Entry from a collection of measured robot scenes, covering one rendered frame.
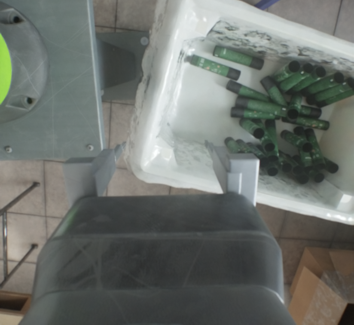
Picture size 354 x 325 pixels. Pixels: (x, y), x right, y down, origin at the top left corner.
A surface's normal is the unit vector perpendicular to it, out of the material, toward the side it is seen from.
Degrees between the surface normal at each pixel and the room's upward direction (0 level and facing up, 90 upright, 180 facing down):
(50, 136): 0
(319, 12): 0
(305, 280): 67
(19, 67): 81
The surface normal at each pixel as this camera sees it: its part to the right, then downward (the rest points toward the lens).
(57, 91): 0.02, 0.29
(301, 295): -0.90, -0.01
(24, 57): 0.96, 0.00
